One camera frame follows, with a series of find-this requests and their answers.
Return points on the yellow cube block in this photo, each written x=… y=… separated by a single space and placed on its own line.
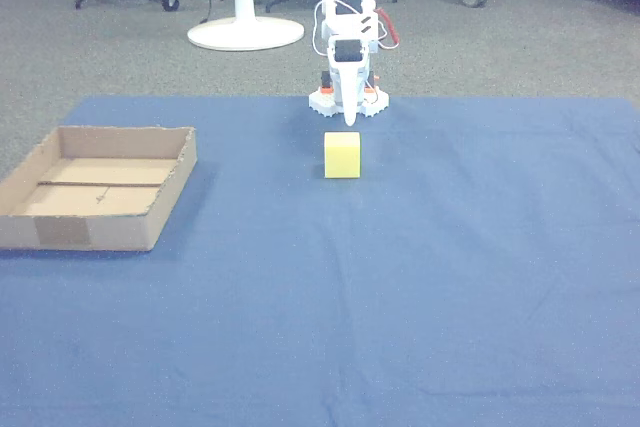
x=342 y=157

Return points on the white pedestal stand base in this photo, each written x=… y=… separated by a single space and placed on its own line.
x=245 y=32

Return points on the blue cloth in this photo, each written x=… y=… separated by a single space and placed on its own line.
x=350 y=287

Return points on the shallow cardboard box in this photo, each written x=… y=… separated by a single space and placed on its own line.
x=90 y=192

